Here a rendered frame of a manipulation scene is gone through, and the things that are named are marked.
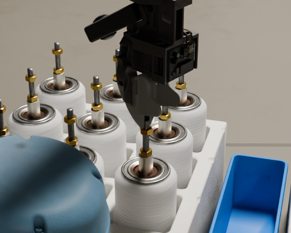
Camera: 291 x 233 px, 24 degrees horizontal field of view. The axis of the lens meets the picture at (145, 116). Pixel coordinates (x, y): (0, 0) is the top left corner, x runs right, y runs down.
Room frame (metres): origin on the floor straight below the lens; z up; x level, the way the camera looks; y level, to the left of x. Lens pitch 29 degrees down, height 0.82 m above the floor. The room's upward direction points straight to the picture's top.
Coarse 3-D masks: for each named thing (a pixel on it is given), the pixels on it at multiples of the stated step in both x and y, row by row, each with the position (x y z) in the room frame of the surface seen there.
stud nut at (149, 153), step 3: (141, 147) 0.86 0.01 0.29; (150, 147) 0.86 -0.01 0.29; (141, 150) 0.85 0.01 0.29; (150, 150) 0.85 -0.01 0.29; (141, 153) 0.85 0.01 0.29; (144, 153) 0.85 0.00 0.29; (147, 153) 0.85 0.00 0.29; (150, 153) 0.85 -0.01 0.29; (144, 156) 0.85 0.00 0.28; (147, 156) 0.85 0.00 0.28
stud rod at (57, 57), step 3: (57, 42) 1.15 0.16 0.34; (57, 45) 1.15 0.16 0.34; (57, 48) 1.14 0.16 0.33; (57, 57) 1.15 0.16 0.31; (60, 57) 1.15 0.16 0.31; (57, 60) 1.14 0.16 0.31; (60, 60) 1.15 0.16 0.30; (57, 63) 1.15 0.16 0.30; (60, 63) 1.15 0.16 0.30; (57, 66) 1.15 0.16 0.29; (60, 66) 1.15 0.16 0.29
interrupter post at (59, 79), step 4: (64, 72) 1.15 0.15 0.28; (56, 76) 1.14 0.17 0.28; (60, 76) 1.14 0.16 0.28; (64, 76) 1.15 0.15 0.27; (56, 80) 1.14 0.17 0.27; (60, 80) 1.14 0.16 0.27; (64, 80) 1.15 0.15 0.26; (56, 84) 1.14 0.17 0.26; (60, 84) 1.14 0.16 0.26; (64, 84) 1.14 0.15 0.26; (56, 88) 1.14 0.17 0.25; (60, 88) 1.14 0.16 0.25
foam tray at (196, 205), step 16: (208, 128) 1.12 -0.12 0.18; (224, 128) 1.12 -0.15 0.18; (128, 144) 1.05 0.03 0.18; (208, 144) 1.05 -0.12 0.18; (224, 144) 1.12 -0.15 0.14; (192, 160) 1.01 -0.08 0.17; (208, 160) 1.00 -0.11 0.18; (192, 176) 0.95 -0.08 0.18; (208, 176) 0.96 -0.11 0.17; (112, 192) 0.90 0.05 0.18; (192, 192) 0.90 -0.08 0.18; (208, 192) 0.97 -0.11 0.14; (112, 208) 0.86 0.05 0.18; (176, 208) 0.90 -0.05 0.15; (192, 208) 0.86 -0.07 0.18; (208, 208) 0.97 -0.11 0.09; (112, 224) 0.82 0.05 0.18; (176, 224) 0.82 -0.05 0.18; (192, 224) 0.83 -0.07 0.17; (208, 224) 0.98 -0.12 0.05
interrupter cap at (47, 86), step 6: (48, 78) 1.18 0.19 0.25; (66, 78) 1.18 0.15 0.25; (72, 78) 1.18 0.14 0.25; (42, 84) 1.15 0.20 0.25; (48, 84) 1.15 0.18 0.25; (66, 84) 1.16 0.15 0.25; (72, 84) 1.15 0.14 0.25; (78, 84) 1.15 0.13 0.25; (42, 90) 1.13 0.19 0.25; (48, 90) 1.13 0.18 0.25; (54, 90) 1.13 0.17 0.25; (60, 90) 1.13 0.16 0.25; (66, 90) 1.13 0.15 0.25; (72, 90) 1.12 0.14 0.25
